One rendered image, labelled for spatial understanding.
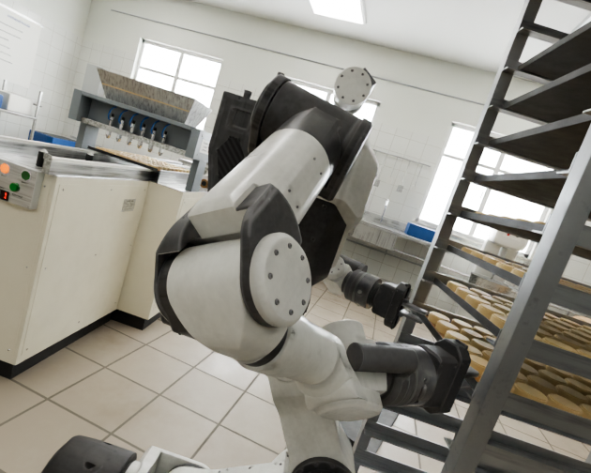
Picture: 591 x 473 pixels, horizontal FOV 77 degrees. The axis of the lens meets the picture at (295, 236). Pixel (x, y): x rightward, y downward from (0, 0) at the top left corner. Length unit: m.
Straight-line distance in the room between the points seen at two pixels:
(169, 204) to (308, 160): 1.75
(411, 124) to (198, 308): 4.89
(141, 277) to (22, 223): 0.78
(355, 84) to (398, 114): 4.43
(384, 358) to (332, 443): 0.41
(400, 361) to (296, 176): 0.27
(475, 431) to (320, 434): 0.33
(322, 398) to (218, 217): 0.24
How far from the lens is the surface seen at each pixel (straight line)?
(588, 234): 0.67
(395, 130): 5.11
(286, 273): 0.31
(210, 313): 0.32
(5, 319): 1.81
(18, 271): 1.72
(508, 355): 0.63
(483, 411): 0.66
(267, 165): 0.37
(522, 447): 1.31
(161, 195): 2.14
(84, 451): 1.10
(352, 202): 0.64
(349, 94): 0.73
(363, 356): 0.48
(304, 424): 0.86
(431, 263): 1.03
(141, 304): 2.30
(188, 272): 0.33
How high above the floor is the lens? 1.09
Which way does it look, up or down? 8 degrees down
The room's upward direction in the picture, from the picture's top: 18 degrees clockwise
